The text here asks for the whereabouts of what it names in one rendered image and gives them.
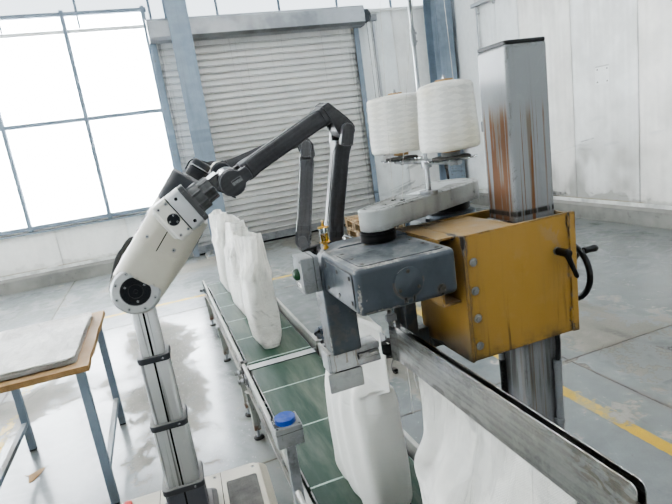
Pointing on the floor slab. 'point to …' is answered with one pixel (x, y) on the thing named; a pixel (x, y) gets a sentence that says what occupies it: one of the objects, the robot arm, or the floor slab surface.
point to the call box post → (294, 471)
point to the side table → (82, 399)
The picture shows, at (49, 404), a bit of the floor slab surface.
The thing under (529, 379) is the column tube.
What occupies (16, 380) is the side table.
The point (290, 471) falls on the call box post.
